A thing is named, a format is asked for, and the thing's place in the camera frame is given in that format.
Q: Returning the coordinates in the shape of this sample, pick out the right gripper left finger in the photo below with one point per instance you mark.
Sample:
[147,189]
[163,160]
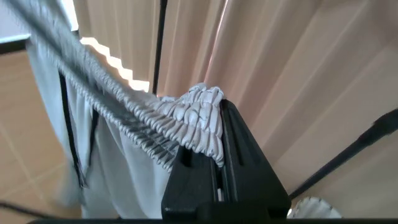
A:
[189,186]

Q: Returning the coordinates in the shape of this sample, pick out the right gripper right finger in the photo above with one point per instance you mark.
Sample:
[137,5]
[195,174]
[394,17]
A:
[255,193]

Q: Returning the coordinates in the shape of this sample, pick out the pale grey shorts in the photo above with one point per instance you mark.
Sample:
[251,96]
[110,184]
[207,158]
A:
[124,174]

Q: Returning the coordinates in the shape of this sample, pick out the white laundry basket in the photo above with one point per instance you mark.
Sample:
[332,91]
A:
[311,210]

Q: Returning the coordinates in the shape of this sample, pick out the black clothes rack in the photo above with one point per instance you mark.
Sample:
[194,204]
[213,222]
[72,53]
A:
[159,46]

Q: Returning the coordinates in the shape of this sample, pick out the beige curtain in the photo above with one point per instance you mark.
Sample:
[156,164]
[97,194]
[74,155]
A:
[295,62]

